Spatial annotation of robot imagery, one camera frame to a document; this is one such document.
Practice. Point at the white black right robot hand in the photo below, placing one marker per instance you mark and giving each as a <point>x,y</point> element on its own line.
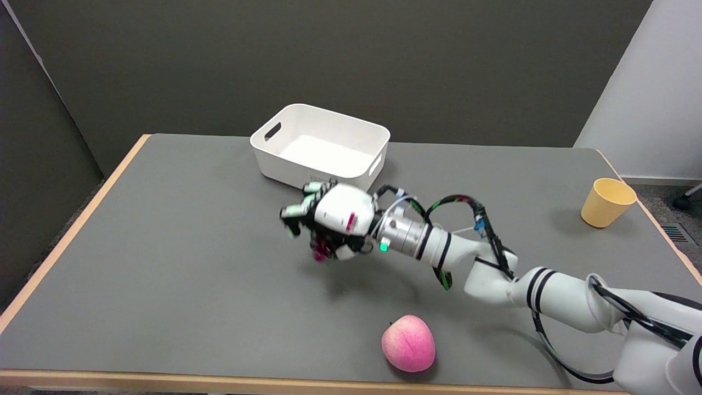
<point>340,211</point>

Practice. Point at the dark purple grape bunch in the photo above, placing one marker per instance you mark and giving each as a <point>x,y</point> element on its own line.
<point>321,251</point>

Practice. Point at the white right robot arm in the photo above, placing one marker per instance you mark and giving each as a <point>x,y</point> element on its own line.
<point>559,296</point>

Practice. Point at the white plastic storage bin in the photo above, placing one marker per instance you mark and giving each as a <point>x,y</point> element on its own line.
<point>323,151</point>

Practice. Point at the pink peach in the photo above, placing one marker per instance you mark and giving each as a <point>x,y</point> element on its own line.
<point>408,344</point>

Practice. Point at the yellow plastic cup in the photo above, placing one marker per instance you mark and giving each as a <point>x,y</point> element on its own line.
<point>606,203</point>

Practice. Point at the black floor vent grille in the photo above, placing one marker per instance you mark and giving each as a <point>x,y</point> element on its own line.
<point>674,233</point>

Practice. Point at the black chair caster leg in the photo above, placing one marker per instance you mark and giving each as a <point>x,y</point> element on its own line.
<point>688,196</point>

